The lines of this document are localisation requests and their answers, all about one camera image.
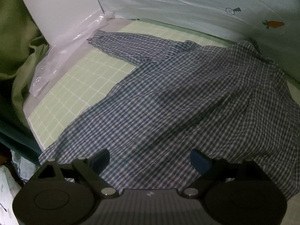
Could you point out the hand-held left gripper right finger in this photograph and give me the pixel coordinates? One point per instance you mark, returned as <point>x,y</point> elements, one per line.
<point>199,163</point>

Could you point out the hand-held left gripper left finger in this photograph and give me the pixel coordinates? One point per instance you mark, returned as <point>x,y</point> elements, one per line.
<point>100,159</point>

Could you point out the white board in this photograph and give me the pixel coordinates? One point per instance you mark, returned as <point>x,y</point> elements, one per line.
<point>63,7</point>

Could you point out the clear plastic sheet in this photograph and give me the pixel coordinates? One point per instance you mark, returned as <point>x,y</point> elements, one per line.
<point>65,51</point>

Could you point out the carrot printed white sheet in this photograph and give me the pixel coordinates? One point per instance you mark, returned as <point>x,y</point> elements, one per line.
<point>199,7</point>

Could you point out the blue checked shirt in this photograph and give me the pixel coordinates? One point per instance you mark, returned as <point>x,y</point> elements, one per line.
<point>178,103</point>

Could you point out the pale crinkled plastic bag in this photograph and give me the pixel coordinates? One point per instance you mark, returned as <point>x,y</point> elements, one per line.
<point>21,168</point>

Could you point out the green grid mat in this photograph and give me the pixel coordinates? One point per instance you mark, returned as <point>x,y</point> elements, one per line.
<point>79,86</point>

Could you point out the green cloth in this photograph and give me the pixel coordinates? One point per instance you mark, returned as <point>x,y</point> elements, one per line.
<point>16,49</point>

